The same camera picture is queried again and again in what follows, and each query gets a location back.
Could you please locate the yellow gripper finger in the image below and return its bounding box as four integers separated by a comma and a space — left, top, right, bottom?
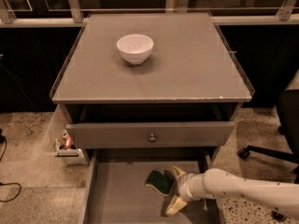
165, 196, 188, 216
172, 165, 187, 181

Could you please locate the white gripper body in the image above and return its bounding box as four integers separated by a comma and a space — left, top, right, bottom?
178, 173, 206, 202

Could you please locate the green and yellow sponge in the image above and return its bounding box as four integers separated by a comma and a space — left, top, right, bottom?
145, 171, 174, 196

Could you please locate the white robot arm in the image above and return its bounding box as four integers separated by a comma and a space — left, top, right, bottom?
165, 166, 299, 218

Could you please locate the grey top drawer with knob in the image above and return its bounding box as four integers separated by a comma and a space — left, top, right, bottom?
66, 121, 235, 149

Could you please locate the open grey middle drawer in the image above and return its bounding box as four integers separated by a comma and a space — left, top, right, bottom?
78, 147, 225, 224

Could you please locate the grey drawer cabinet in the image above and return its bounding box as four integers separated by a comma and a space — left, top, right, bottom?
50, 12, 256, 165

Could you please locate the clear plastic side bin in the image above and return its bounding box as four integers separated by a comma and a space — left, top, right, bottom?
42, 106, 89, 165

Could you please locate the white ceramic bowl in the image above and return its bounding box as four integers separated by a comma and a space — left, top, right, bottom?
117, 34, 154, 65

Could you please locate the black floor cable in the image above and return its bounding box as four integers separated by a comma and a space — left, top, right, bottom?
0, 128, 22, 203

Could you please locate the metal railing frame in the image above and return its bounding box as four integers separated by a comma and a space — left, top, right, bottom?
0, 0, 299, 27

